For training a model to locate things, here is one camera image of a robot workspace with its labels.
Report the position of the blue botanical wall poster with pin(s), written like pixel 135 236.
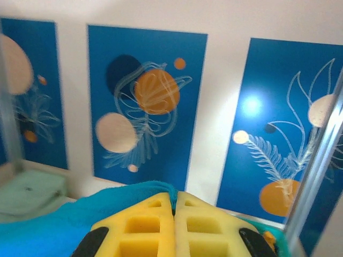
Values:
pixel 331 208

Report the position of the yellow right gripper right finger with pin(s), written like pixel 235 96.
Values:
pixel 209 235

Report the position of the blue poster fern orange circle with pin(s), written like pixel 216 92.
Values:
pixel 262 80

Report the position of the teal plastic basket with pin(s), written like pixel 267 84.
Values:
pixel 281 243

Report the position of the blue poster flower orange dot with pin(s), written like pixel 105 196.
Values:
pixel 45 80

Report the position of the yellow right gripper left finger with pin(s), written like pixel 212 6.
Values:
pixel 139 235

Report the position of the aluminium frame post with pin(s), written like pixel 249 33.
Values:
pixel 313 171
pixel 10 134

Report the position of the yellow t-shirt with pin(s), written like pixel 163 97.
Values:
pixel 268 237

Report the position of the mint green zip case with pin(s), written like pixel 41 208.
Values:
pixel 26 192

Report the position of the blue t-shirt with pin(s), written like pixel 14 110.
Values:
pixel 40 235

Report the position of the blue poster large beige circle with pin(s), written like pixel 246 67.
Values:
pixel 160 134

